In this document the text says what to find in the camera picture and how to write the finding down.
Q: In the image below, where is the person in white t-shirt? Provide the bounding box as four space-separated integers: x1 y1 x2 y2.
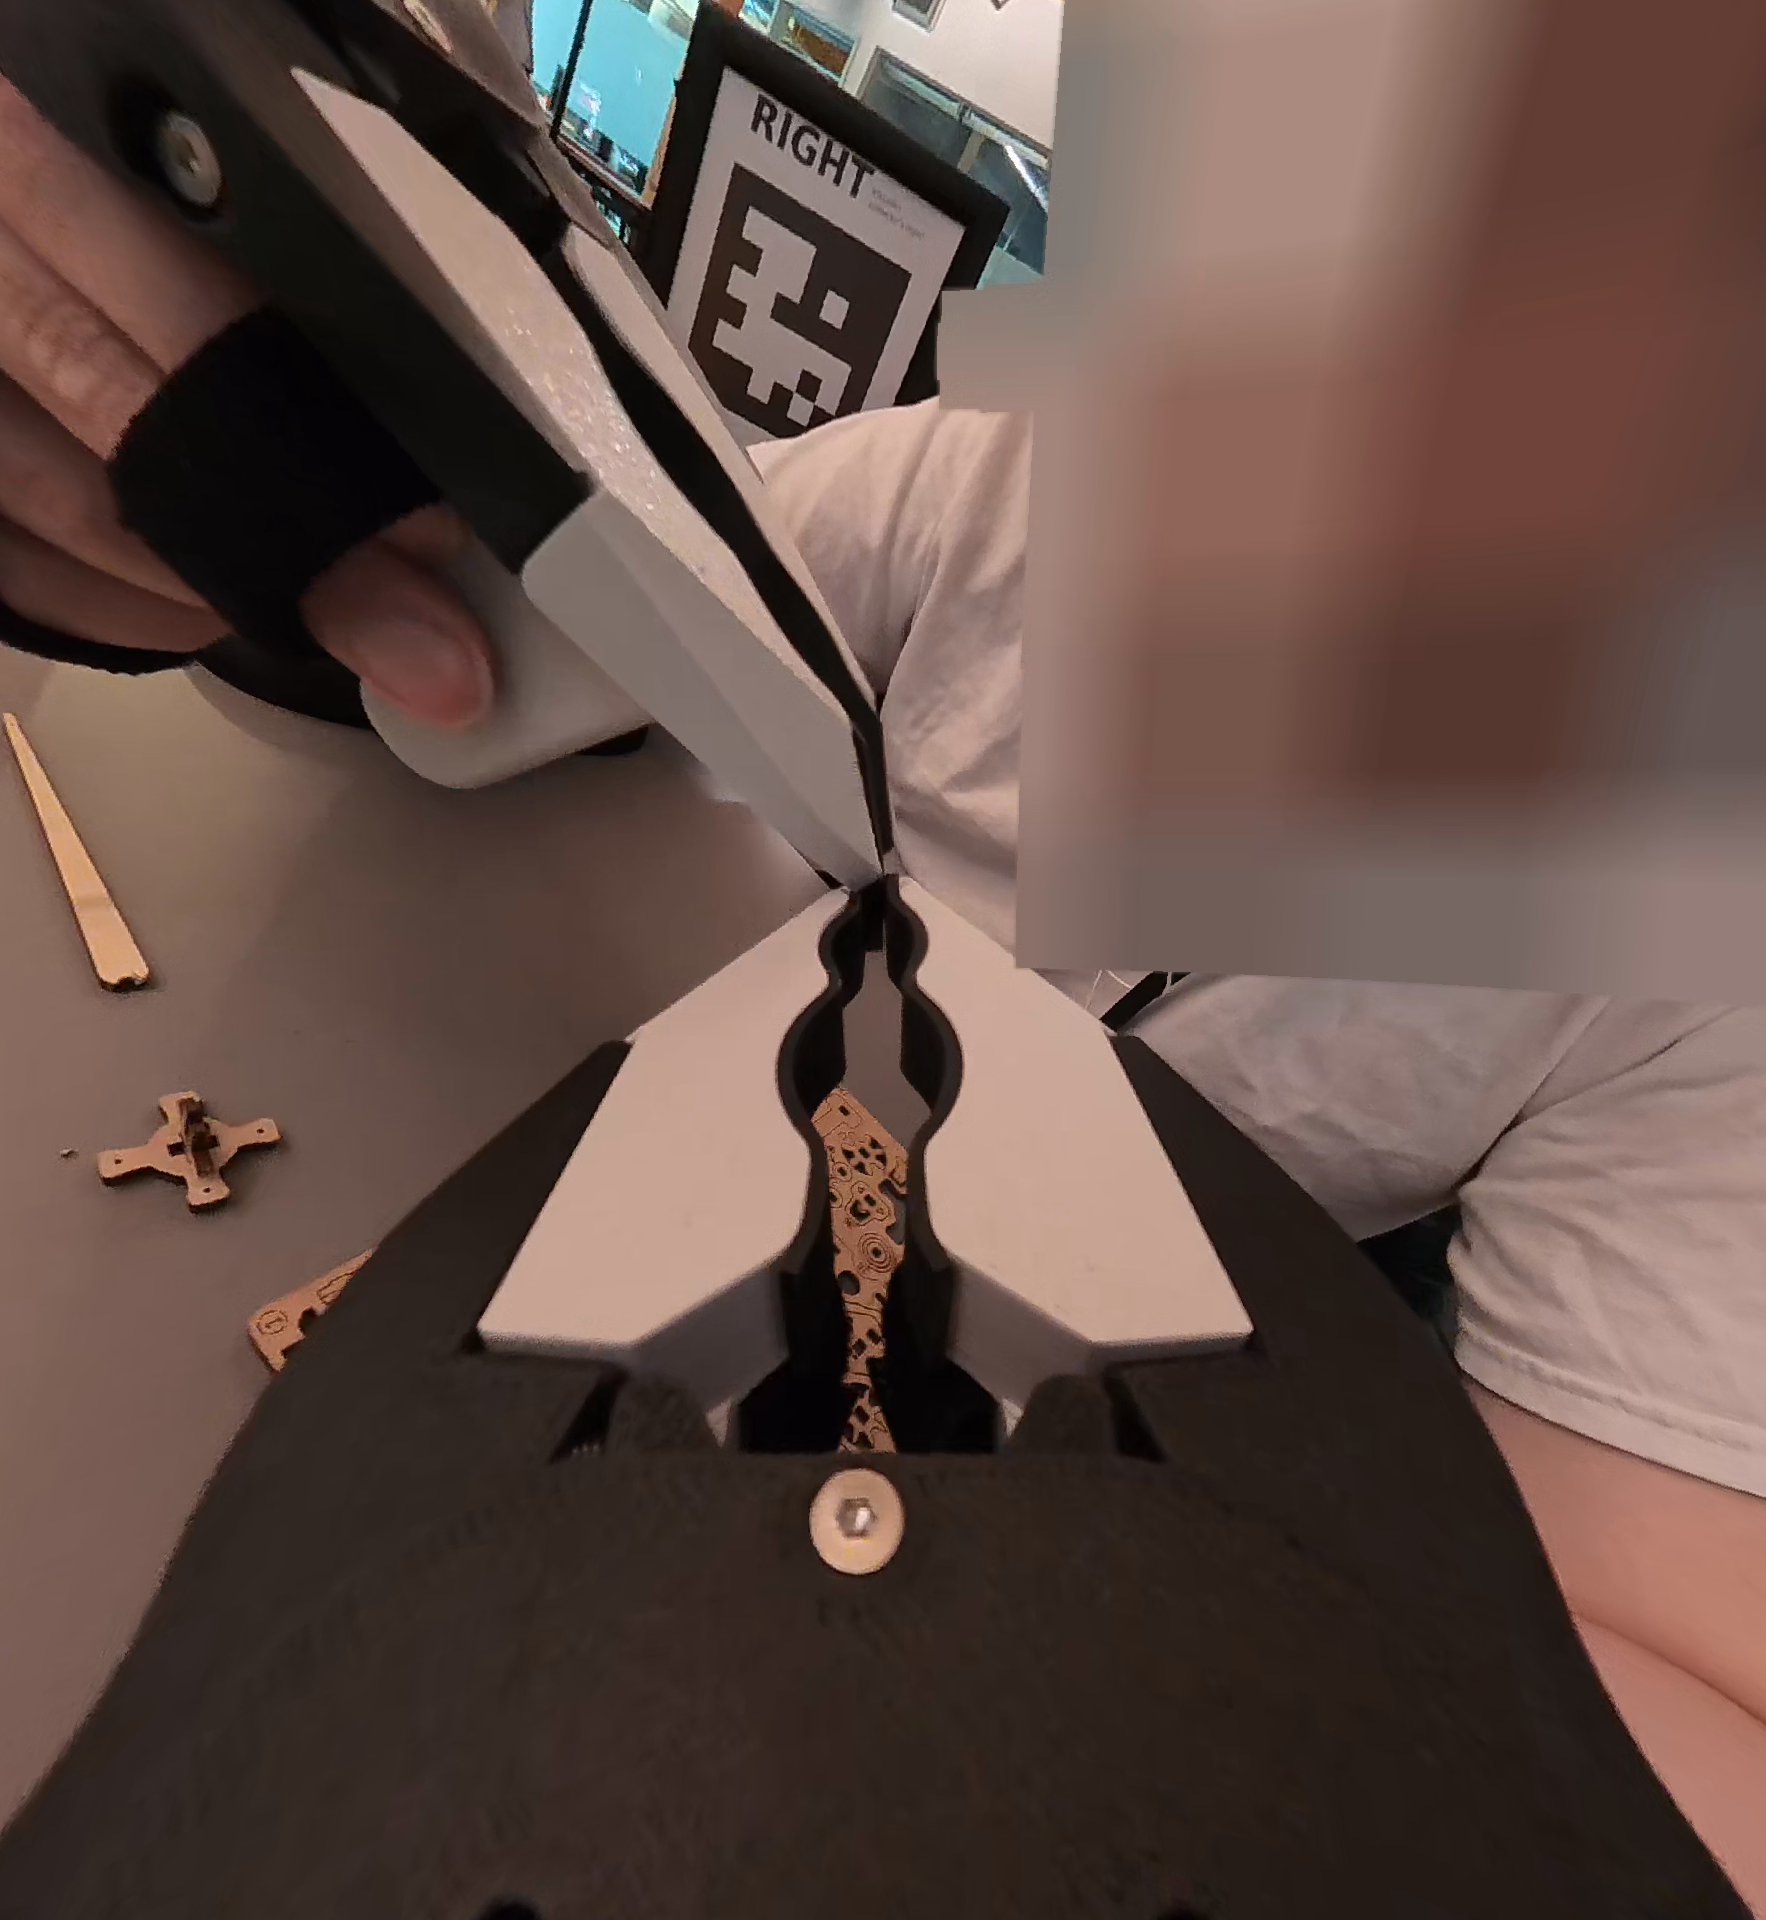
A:
749 402 1766 1516

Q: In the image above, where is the tapered wooden stick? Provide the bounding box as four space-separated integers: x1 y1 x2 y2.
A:
0 711 153 992

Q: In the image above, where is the person's right hand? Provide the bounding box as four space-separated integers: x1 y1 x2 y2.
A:
0 0 498 731

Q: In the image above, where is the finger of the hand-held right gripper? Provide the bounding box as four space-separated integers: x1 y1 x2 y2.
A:
567 209 765 488
295 71 897 884

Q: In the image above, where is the small wooden cross part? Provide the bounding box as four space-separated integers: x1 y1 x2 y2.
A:
95 1091 284 1213

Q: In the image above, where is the wooden model parts sheet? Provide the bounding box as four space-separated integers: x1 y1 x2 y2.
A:
245 1091 918 1453

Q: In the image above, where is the computer monitor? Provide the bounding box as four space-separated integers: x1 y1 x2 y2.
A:
550 0 676 203

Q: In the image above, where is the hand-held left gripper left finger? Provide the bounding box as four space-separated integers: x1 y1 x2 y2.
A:
473 882 884 1452

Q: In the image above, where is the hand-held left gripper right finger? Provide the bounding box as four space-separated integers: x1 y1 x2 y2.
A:
886 882 1259 1443

